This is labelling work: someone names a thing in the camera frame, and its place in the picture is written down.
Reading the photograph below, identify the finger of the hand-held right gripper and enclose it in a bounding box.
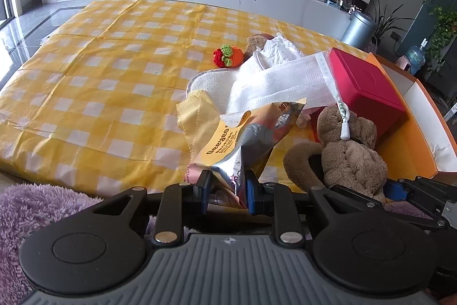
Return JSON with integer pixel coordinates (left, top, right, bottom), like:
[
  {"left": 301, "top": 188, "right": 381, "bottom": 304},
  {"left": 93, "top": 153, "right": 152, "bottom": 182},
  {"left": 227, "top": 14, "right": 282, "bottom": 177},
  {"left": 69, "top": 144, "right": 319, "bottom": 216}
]
[
  {"left": 306, "top": 154, "right": 447, "bottom": 231},
  {"left": 385, "top": 176, "right": 457, "bottom": 216}
]

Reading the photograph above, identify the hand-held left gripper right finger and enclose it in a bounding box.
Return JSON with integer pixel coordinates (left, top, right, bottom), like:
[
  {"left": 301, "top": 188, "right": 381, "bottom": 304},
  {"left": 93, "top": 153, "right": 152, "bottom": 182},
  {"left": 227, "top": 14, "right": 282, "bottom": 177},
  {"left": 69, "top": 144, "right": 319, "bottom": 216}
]
[{"left": 246, "top": 171, "right": 361, "bottom": 245}]

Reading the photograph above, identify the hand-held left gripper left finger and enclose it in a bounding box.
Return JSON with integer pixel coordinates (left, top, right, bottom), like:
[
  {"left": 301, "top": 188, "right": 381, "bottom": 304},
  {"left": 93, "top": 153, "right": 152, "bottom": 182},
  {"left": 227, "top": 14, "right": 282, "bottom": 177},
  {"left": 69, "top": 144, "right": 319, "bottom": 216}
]
[{"left": 91, "top": 169, "right": 215, "bottom": 248}]

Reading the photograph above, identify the brown plush toy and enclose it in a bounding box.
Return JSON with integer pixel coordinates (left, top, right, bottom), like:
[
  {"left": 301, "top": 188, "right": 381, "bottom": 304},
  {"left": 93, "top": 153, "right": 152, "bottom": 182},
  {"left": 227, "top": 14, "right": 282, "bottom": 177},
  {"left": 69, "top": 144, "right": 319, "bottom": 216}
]
[{"left": 283, "top": 106, "right": 388, "bottom": 202}]

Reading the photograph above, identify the orange cardboard box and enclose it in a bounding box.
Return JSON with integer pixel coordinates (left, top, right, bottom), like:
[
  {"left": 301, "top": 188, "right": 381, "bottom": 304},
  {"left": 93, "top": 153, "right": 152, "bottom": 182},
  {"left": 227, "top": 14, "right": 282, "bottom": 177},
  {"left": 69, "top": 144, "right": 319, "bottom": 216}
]
[{"left": 366, "top": 53, "right": 457, "bottom": 180}]

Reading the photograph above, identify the silver and yellow snack packet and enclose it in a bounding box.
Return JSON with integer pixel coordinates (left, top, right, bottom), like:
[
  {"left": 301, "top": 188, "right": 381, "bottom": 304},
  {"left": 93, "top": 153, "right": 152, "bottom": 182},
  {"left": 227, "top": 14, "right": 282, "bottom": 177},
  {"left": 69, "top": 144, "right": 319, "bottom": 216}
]
[{"left": 184, "top": 98, "right": 308, "bottom": 209}]

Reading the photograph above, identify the brown bear-shaped sponge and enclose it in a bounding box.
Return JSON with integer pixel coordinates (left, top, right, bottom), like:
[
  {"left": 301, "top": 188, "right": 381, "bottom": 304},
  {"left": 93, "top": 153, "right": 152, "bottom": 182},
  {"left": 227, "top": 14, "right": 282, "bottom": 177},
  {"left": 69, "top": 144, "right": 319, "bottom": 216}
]
[{"left": 244, "top": 34, "right": 275, "bottom": 59}]

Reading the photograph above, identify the yellow cloth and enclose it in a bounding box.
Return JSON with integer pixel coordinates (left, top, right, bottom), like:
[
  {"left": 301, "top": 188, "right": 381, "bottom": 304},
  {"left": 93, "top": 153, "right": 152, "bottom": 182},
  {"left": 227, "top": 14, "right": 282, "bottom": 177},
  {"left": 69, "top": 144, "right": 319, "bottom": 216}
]
[{"left": 176, "top": 90, "right": 229, "bottom": 156}]

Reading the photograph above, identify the red box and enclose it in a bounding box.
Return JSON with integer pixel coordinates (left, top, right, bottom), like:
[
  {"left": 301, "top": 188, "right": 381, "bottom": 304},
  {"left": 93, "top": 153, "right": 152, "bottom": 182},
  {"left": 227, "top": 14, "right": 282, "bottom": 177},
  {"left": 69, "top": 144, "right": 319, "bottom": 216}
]
[{"left": 310, "top": 48, "right": 408, "bottom": 143}]

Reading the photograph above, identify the white ribbed towel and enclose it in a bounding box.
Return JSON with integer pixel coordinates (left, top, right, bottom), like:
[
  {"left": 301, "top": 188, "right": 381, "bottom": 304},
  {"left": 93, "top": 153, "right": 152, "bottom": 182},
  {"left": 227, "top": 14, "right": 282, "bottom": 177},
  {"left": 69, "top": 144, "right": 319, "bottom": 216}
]
[{"left": 228, "top": 51, "right": 338, "bottom": 114}]

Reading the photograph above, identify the blue water bottle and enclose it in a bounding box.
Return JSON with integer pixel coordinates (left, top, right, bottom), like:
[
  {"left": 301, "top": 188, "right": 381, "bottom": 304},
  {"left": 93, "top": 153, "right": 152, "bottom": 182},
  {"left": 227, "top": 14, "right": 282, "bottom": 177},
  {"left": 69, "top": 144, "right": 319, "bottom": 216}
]
[{"left": 407, "top": 39, "right": 429, "bottom": 75}]

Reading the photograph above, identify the red crochet strawberry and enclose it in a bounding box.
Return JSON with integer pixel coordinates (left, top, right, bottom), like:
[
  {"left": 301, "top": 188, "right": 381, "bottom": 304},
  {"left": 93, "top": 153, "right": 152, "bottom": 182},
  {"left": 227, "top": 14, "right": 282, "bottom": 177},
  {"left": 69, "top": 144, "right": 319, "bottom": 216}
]
[{"left": 213, "top": 45, "right": 244, "bottom": 69}]

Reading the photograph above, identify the white crumpled cloth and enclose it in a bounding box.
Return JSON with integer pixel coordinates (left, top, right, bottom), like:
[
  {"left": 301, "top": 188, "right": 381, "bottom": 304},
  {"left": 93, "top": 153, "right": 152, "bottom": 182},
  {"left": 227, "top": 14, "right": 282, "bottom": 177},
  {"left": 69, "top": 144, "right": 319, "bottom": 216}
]
[{"left": 255, "top": 33, "right": 304, "bottom": 71}]

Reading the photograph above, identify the yellow checkered tablecloth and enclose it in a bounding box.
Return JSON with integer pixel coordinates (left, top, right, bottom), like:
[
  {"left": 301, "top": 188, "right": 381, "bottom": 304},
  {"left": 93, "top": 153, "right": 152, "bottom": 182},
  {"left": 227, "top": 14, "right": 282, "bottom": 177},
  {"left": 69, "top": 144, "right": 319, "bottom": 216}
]
[{"left": 0, "top": 0, "right": 372, "bottom": 195}]

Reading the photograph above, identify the silver trash can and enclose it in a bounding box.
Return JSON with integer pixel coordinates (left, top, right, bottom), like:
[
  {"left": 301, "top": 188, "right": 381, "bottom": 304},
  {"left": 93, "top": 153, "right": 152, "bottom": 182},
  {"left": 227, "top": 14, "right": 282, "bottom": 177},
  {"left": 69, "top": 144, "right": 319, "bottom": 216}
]
[{"left": 340, "top": 10, "right": 378, "bottom": 48}]

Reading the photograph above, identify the green potted plant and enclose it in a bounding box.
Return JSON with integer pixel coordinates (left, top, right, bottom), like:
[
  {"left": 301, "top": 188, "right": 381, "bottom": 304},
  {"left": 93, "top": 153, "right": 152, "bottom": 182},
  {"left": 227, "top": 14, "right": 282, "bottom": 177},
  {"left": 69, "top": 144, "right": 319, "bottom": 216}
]
[{"left": 368, "top": 0, "right": 415, "bottom": 52}]

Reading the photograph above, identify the hanging ivy plant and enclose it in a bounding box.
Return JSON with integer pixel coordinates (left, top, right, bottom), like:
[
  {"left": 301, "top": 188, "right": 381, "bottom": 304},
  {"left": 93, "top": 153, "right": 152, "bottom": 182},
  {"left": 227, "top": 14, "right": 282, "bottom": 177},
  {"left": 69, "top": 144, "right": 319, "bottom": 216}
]
[{"left": 403, "top": 0, "right": 457, "bottom": 64}]

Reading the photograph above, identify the purple fluffy blanket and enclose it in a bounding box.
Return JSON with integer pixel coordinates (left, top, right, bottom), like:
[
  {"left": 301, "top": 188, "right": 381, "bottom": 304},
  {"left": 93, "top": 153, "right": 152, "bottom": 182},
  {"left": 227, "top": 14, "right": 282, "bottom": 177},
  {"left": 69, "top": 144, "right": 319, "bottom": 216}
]
[{"left": 0, "top": 183, "right": 195, "bottom": 305}]

